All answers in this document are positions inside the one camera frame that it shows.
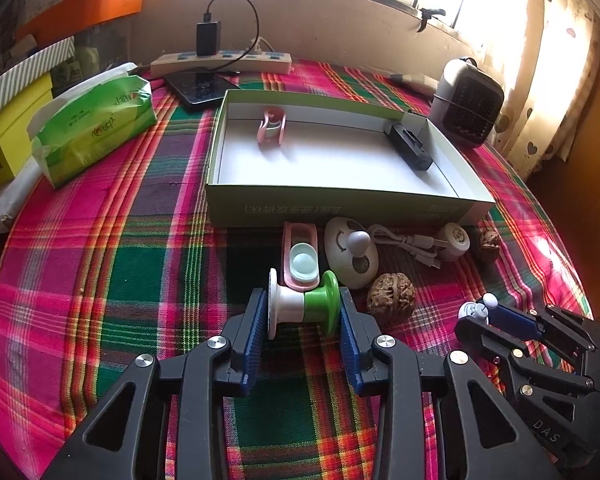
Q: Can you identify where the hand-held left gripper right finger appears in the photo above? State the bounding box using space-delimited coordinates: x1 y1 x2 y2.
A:
337 296 563 480

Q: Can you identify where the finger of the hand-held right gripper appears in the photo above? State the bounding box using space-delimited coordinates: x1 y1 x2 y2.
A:
454 316 598 401
489 302 600 361

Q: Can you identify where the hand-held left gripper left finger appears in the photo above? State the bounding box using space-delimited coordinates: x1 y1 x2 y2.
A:
40 287 271 480

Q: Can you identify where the small white knob gadget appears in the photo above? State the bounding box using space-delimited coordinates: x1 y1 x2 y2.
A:
458 294 501 321

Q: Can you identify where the green and white spool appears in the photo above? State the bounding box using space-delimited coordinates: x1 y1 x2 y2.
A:
266 268 342 338

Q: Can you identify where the large brown walnut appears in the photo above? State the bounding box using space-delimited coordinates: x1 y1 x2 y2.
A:
367 272 416 317

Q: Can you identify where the small brown walnut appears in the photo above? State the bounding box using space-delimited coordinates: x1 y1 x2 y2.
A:
475 229 501 264

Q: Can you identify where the pink tray with mint cup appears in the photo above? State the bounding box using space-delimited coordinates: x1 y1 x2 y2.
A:
281 223 322 291

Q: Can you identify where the white egg-shaped gadget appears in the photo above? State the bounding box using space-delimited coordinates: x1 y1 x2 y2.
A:
324 216 379 290

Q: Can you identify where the white round cap gadget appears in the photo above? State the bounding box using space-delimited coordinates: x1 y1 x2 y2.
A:
437 222 472 262

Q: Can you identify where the green cardboard box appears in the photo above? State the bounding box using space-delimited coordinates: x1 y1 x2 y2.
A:
205 89 497 228

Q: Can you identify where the plaid tablecloth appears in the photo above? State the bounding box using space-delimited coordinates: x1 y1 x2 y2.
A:
0 57 593 480

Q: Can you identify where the wooden cabinet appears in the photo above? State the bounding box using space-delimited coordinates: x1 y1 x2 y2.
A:
527 35 600 316

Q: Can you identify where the pink plastic clip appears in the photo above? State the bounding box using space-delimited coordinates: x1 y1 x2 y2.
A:
256 107 287 147

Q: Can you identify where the black rectangular device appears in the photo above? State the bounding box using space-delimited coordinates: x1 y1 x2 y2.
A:
383 122 434 172

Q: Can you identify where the grey desktop heater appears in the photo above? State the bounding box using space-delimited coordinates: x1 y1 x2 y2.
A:
429 57 505 148

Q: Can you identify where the black smartphone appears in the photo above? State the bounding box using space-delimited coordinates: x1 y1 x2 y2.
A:
162 70 242 107

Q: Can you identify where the heart print curtain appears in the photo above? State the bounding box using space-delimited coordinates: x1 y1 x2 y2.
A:
480 0 600 176

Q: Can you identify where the green tissue pack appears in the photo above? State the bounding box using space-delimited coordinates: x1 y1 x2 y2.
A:
26 62 157 190

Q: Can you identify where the beige power strip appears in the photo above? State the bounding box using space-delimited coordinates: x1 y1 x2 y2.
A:
150 50 293 77

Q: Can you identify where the white paper bag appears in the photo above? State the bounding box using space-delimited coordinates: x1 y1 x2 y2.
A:
0 160 43 233

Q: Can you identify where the black charger plug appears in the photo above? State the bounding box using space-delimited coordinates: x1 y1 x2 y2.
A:
195 21 222 57

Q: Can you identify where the yellow cardboard box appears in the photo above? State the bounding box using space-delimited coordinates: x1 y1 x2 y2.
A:
0 74 55 195

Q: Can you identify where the striped white box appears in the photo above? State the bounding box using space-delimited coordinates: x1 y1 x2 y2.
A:
0 37 76 113

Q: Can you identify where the orange storage box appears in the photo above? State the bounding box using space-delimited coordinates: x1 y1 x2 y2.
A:
15 0 145 43

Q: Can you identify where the white charging cable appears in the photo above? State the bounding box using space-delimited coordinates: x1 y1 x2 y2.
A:
367 224 448 271

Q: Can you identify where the black charger cable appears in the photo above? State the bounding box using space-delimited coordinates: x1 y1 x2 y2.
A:
206 0 260 77

